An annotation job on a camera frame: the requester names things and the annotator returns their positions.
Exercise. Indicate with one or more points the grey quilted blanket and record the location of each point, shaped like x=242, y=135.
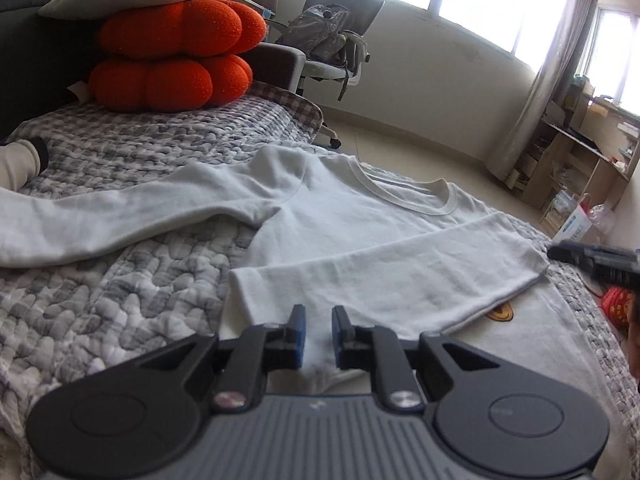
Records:
x=125, y=150

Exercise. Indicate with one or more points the red bag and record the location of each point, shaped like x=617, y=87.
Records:
x=617, y=305

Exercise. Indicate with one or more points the wooden shelf unit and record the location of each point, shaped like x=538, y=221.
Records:
x=565, y=160

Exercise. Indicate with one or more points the narrow window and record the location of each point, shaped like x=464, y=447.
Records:
x=615, y=55

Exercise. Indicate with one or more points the plain grey curtain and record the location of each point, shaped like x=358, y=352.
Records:
x=550, y=85

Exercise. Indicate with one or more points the white paper bag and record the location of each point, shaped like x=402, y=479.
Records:
x=575, y=222

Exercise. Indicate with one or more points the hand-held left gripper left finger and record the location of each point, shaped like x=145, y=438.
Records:
x=299, y=332

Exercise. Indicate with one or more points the checkered bed sheet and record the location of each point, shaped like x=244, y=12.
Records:
x=295, y=105

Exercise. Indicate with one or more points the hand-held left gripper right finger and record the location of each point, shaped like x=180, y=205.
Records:
x=337, y=332

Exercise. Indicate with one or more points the grey office chair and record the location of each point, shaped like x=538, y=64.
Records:
x=325, y=67

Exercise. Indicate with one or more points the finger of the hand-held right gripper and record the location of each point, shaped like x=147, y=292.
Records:
x=567, y=252

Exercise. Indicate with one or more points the white sweatshirt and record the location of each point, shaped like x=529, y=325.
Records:
x=350, y=210

